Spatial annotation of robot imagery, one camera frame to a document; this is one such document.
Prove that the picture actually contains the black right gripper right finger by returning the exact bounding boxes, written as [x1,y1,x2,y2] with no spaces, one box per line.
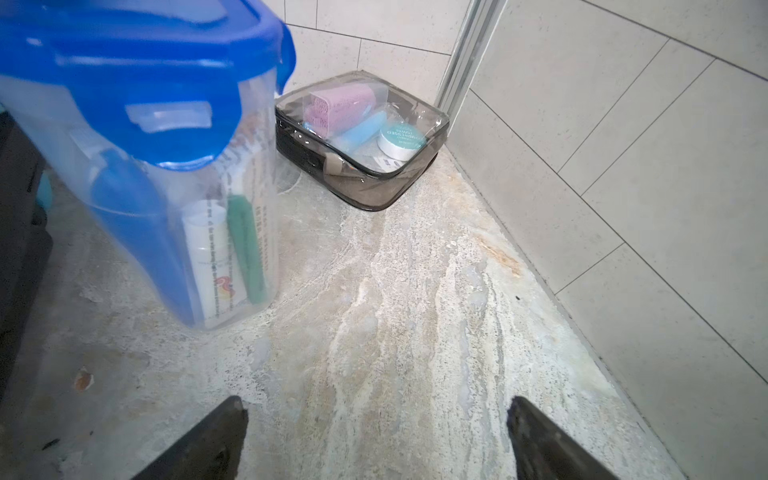
[506,396,617,480]

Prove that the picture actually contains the pink mesh sponge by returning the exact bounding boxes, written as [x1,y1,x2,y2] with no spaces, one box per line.
[303,83,378,138]

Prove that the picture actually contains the blue suitcase black lining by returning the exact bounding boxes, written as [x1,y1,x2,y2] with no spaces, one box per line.
[1,112,53,390]

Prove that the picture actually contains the teal compressed towel puck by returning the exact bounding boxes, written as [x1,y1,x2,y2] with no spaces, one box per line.
[377,123,426,162]

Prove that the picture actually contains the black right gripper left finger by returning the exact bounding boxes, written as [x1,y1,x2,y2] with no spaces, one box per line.
[134,396,249,479]

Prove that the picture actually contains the green tube in container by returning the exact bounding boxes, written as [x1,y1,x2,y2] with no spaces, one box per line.
[227,195,266,304]

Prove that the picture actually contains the light blue toothbrush case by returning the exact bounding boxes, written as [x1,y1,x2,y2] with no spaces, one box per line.
[329,110,387,155]

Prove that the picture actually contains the white tube in container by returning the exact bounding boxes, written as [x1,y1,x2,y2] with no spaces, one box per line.
[182,200,247,329]

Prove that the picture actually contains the aluminium corner post right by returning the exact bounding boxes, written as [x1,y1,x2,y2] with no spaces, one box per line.
[436,0,507,121]

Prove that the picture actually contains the clear toiletry bag black trim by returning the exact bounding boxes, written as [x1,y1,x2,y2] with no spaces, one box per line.
[276,70,450,212]

